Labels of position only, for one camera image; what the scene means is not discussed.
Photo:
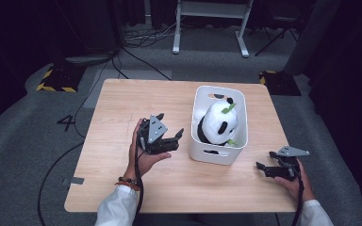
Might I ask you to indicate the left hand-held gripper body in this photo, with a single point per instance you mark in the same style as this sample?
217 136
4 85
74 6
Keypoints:
155 138

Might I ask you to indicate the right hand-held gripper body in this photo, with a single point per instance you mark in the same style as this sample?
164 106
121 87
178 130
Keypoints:
287 163

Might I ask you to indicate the panda plush toy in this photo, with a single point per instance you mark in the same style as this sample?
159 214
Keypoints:
218 122

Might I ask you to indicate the white plastic basket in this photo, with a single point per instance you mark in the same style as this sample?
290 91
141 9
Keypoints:
223 155

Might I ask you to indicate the person's left hand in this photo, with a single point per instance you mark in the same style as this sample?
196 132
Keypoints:
147 161

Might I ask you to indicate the person's right hand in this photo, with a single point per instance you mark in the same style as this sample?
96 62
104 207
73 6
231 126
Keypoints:
295 188

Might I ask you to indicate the black yellow striped floor block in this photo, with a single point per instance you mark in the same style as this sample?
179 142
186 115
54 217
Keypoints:
281 83
61 80

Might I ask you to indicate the grey tape strip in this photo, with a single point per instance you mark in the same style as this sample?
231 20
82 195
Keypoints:
75 180

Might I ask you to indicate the black tripod stand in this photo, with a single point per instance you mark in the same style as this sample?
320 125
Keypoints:
276 34

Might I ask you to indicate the grey curtain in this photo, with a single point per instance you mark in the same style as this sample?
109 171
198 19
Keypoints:
314 34

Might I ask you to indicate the white metal desk frame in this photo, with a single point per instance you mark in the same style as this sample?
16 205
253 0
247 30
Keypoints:
212 9

